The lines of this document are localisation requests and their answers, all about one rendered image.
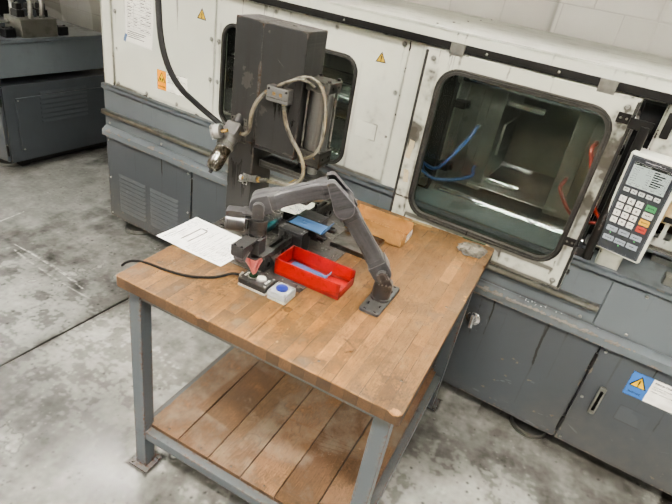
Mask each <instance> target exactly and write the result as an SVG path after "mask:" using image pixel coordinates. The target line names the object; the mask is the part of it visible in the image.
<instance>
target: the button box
mask: <svg viewBox="0 0 672 504"><path fill-rule="evenodd" d="M130 262H142V263H144V264H148V265H150V266H153V267H156V268H158V269H161V270H164V271H167V272H170V273H173V274H176V275H180V276H184V277H190V278H202V279H212V278H220V277H224V276H228V275H238V276H239V277H238V285H240V286H243V287H245V288H247V289H249V290H251V291H254V292H256V293H258V294H260V295H262V296H265V295H266V294H267V291H268V289H269V288H271V287H272V286H273V285H275V284H276V280H275V279H273V278H271V277H269V276H266V275H264V274H262V273H259V272H256V273H257V274H258V276H261V275H262V276H265V277H266V281H263V282H261V281H258V280H257V277H256V278H251V277H249V273H250V272H251V270H250V269H249V270H247V271H246V272H243V271H242V272H241V273H237V272H230V273H225V274H221V275H216V276H197V275H189V274H183V273H179V272H176V271H172V270H169V269H166V268H163V267H161V266H158V265H156V264H153V263H150V262H147V261H143V260H137V259H132V260H127V261H125V262H123V263H122V264H121V266H122V267H123V266H124V265H125V264H127V263H130Z"/></svg>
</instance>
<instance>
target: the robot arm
mask: <svg viewBox="0 0 672 504"><path fill-rule="evenodd" d="M327 199H331V202H332V206H333V210H334V214H335V215H336V216H337V217H338V219H339V220H340V222H341V221H343V223H344V225H345V226H346V227H347V228H348V230H349V232H350V233H351V235H352V237H353V239H354V240H355V242H356V244H357V246H358V247H359V249H360V251H361V253H362V254H363V256H364V258H365V261H366V263H367V265H368V271H369V272H370V274H371V276H372V278H373V279H374V280H375V281H374V285H373V290H372V292H371V293H370V295H369V296H368V297H367V298H366V299H365V300H364V301H363V303H362V304H361V305H360V306H359V310H360V311H362V312H365V313H367V314H369V315H371V316H374V317H379V316H380V314H381V313H382V312H383V311H384V309H385V308H386V307H387V306H388V304H389V303H390V302H391V301H392V300H393V298H394V297H395V296H396V295H397V293H398V292H399V290H400V288H399V287H397V286H395V285H393V280H392V279H391V275H392V274H391V268H390V263H389V259H388V258H387V256H386V254H385V252H382V250H381V249H380V247H379V246H378V244H377V243H376V241H375V239H374V237H373V235H372V234H371V232H370V230H369V228H368V226H367V224H366V223H365V221H364V219H363V217H362V215H361V212H360V210H359V208H358V203H357V201H356V199H355V198H354V195H353V192H352V191H351V190H350V189H349V187H348V186H347V185H346V184H345V183H344V182H343V180H342V179H341V178H340V177H339V176H338V174H337V173H336V172H334V171H331V172H327V176H324V177H320V178H318V179H315V180H312V181H307V182H303V183H298V184H293V185H289V186H283V187H272V188H270V187H267V188H262V189H258V190H256V191H254V192H253V194H252V197H251V201H250V204H249V207H248V206H244V207H240V206H232V205H229V206H228V207H227V210H226V215H225V222H224V223H225V225H224V227H225V229H227V230H235V231H243V232H244V231H245V230H246V229H247V224H248V220H249V229H248V231H246V232H245V233H243V234H242V238H240V239H239V240H237V241H236V242H234V243H232V244H231V255H233V256H234V257H233V258H234V259H235V260H236V261H238V262H240V263H242V262H245V261H246V262H247V264H248V266H249V268H250V270H251V272H252V274H253V275H254V274H256V272H257V270H258V268H259V266H260V264H261V263H262V261H263V260H265V259H267V256H268V257H272V256H274V253H275V249H274V248H272V247H270V246H267V245H266V237H267V226H268V217H267V216H265V215H266V214H271V213H273V211H275V210H279V209H282V208H284V207H287V206H291V205H296V204H301V203H305V202H310V201H316V200H327Z"/></svg>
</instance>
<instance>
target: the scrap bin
mask: <svg viewBox="0 0 672 504"><path fill-rule="evenodd" d="M294 261H295V262H299V263H301V264H303V265H305V266H307V267H309V268H312V269H314V270H316V271H318V272H320V273H322V274H323V275H328V274H329V273H330V272H332V273H331V274H330V275H329V276H328V278H327V279H325V278H323V277H321V276H318V275H316V274H313V273H311V272H309V271H306V270H304V269H302V268H299V267H297V266H295V265H292V264H291V263H293V262H294ZM274 273H275V274H278V275H280V276H282V277H284V278H287V279H289V280H291V281H294V282H296V283H298V284H301V285H303V286H305V287H307V288H310V289H312V290H314V291H317V292H319V293H321V294H324V295H326V296H328V297H330V298H333V299H335V300H338V299H339V298H340V297H341V296H342V295H343V294H344V293H345V292H346V291H347V290H348V289H349V288H350V287H351V286H352V285H353V283H354V278H355V273H356V270H354V269H351V268H349V267H347V266H344V265H342V264H339V263H337V262H334V261H332V260H329V259H327V258H324V257H322V256H320V255H317V254H315V253H312V252H310V251H307V250H305V249H302V248H300V247H297V246H295V245H293V246H291V247H290V248H289V249H287V250H286V251H285V252H283V253H282V254H280V255H279V256H278V257H276V258H275V265H274Z"/></svg>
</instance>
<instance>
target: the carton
mask: <svg viewBox="0 0 672 504"><path fill-rule="evenodd" d="M358 208H359V210H360V212H361V215H362V217H363V219H364V221H365V223H366V224H367V226H368V228H369V230H370V232H371V234H372V235H374V236H377V237H379V238H382V239H385V243H388V244H390V245H393V246H396V247H398V248H401V247H402V246H403V245H404V244H405V243H406V242H407V241H408V240H409V238H410V237H411V235H412V231H413V225H414V222H411V221H408V220H405V219H402V218H400V217H397V216H394V215H391V214H389V213H386V212H383V211H380V210H377V209H375V208H372V207H369V206H366V205H364V204H361V203H360V204H358Z"/></svg>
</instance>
